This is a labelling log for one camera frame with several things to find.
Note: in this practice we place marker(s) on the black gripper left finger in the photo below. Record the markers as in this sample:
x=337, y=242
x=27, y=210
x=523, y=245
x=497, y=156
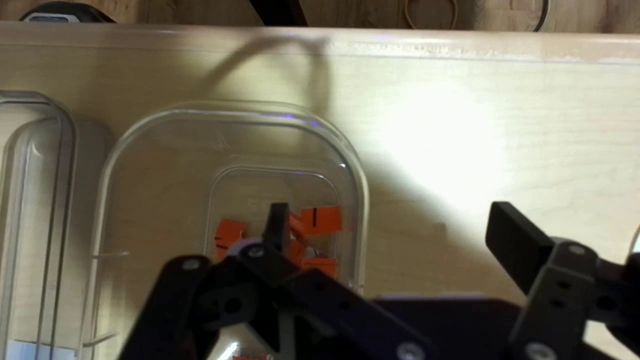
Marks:
x=221, y=301

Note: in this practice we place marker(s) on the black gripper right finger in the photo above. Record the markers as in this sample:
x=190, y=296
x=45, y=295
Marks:
x=566, y=293

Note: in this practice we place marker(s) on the orange paper piece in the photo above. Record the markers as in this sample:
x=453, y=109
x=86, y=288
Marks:
x=323, y=221
x=230, y=237
x=314, y=263

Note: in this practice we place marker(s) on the clear plastic container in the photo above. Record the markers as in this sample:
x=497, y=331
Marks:
x=32, y=232
x=160, y=200

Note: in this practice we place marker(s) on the dark round device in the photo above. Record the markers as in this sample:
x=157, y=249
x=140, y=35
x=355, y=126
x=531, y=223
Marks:
x=67, y=13

